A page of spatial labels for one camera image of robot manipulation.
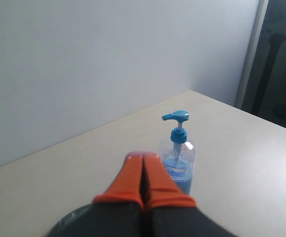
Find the blue pump lotion bottle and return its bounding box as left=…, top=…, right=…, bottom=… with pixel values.
left=158, top=110, right=196, bottom=195

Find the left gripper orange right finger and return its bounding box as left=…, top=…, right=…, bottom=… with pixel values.
left=143, top=154, right=232, bottom=237

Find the round steel plate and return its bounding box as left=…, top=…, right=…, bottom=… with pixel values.
left=44, top=203, right=94, bottom=237

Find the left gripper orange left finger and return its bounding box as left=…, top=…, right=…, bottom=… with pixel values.
left=49, top=151, right=143, bottom=237

